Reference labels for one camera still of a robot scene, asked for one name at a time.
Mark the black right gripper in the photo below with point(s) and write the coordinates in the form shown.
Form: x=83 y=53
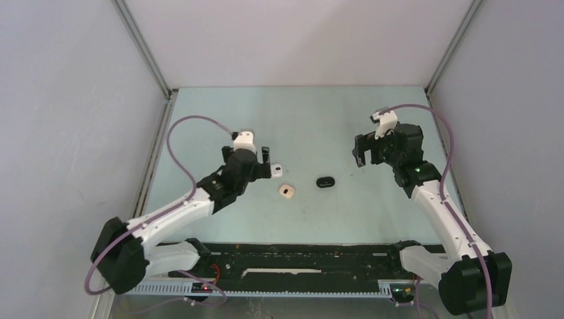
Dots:
x=364 y=143

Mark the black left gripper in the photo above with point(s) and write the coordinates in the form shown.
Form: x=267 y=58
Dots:
x=261 y=170

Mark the white earbud charging case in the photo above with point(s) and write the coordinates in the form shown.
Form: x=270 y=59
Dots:
x=276 y=170

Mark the black earbud charging case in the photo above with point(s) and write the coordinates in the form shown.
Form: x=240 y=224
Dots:
x=325 y=182

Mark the beige earbud charging case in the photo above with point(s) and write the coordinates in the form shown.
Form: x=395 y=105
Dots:
x=287 y=191

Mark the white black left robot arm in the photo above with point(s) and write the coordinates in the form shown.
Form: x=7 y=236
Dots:
x=127 y=252

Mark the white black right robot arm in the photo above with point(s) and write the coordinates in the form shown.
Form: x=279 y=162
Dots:
x=472 y=277

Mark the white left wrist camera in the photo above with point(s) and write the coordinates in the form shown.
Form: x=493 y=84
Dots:
x=243 y=140

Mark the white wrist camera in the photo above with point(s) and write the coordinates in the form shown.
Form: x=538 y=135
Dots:
x=385 y=119
x=243 y=140

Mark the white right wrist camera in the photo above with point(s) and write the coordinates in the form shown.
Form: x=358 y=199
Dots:
x=385 y=119

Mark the aluminium corner post left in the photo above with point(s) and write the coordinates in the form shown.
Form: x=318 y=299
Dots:
x=125 y=13

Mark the aluminium corner post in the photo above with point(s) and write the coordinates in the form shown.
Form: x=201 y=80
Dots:
x=455 y=42
x=125 y=13

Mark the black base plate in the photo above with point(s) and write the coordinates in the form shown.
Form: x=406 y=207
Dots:
x=302 y=268

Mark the white slotted cable duct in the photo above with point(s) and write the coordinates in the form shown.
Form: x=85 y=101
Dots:
x=191 y=288

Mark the aluminium corner post right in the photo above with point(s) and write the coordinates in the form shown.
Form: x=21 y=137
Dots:
x=455 y=42

